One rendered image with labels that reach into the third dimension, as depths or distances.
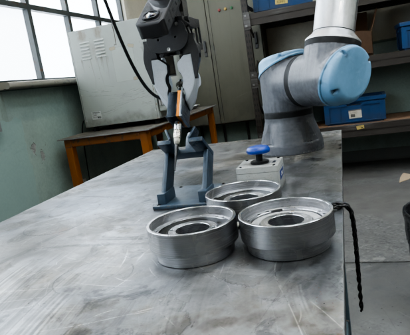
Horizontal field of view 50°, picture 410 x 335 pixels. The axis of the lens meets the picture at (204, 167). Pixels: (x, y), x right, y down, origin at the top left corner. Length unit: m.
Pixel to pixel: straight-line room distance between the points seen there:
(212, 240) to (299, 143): 0.59
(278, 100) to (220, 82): 3.40
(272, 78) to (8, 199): 1.87
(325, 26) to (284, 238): 0.60
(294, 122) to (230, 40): 3.40
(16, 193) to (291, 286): 2.33
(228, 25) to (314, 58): 3.49
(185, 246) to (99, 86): 2.54
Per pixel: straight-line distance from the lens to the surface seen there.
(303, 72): 0.97
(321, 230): 0.47
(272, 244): 0.47
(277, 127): 1.05
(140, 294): 0.46
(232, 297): 0.42
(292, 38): 4.56
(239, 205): 0.57
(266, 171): 0.73
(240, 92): 4.39
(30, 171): 2.76
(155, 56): 0.76
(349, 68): 0.94
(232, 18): 4.42
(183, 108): 0.73
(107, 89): 2.95
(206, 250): 0.48
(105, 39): 2.94
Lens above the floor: 0.99
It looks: 11 degrees down
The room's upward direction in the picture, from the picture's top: 9 degrees counter-clockwise
